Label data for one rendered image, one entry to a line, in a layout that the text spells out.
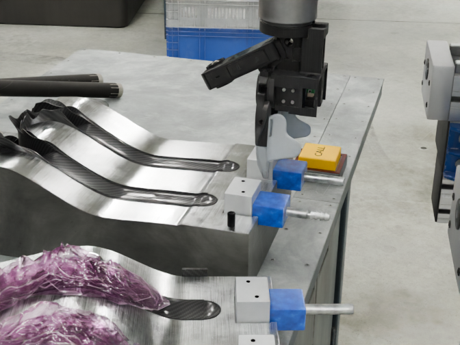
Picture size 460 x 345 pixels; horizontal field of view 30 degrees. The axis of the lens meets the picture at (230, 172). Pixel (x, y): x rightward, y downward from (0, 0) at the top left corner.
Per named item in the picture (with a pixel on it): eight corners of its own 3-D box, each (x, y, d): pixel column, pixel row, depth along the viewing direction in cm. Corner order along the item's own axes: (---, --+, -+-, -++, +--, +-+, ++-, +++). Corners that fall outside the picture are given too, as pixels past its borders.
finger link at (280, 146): (295, 187, 113) (302, 118, 111) (251, 181, 114) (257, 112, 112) (300, 183, 116) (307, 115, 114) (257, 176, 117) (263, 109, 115)
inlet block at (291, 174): (345, 191, 120) (348, 156, 118) (339, 207, 116) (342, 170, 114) (254, 179, 123) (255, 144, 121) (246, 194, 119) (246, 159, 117)
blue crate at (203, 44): (286, 48, 467) (287, 9, 457) (285, 73, 430) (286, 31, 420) (174, 45, 471) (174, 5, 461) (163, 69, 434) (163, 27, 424)
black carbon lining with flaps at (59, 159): (242, 174, 123) (244, 112, 119) (210, 226, 109) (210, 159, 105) (24, 145, 132) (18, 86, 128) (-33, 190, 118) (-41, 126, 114)
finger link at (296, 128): (308, 165, 121) (309, 111, 115) (267, 159, 122) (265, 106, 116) (312, 152, 123) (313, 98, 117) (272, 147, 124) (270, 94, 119)
